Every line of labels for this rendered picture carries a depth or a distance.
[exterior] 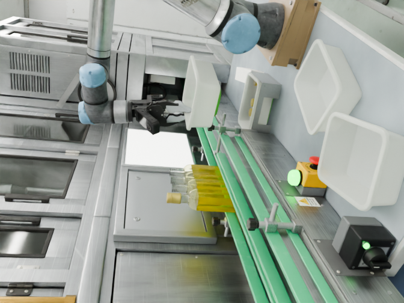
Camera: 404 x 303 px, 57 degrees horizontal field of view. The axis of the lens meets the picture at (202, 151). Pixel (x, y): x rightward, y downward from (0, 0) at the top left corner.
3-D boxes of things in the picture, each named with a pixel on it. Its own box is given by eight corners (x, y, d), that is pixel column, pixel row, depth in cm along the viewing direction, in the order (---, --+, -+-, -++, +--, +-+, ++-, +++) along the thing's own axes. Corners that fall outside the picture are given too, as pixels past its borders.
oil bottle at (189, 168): (235, 180, 144) (180, 175, 139) (238, 166, 141) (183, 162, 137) (238, 187, 139) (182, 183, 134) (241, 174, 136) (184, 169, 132)
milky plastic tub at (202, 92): (216, 56, 124) (190, 52, 122) (227, 85, 106) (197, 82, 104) (205, 101, 134) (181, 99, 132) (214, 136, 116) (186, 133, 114)
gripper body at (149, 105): (164, 93, 125) (128, 94, 124) (165, 104, 118) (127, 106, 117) (165, 113, 130) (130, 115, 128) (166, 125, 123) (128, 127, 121)
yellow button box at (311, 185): (314, 184, 109) (291, 182, 108) (322, 161, 106) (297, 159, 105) (325, 196, 103) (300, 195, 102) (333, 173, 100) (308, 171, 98)
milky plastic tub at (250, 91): (255, 122, 164) (236, 121, 162) (267, 73, 155) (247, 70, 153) (267, 139, 149) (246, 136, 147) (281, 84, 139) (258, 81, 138)
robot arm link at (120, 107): (112, 106, 116) (115, 129, 121) (127, 106, 117) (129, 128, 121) (114, 96, 123) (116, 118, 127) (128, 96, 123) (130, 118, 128)
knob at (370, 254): (379, 264, 76) (388, 276, 73) (359, 264, 76) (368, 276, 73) (386, 247, 75) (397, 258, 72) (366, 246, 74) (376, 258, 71)
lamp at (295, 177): (294, 180, 106) (284, 180, 106) (297, 166, 104) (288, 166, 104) (299, 189, 102) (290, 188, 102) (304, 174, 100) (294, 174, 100)
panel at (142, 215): (187, 137, 205) (124, 132, 198) (188, 132, 204) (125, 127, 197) (216, 244, 125) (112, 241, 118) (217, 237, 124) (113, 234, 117)
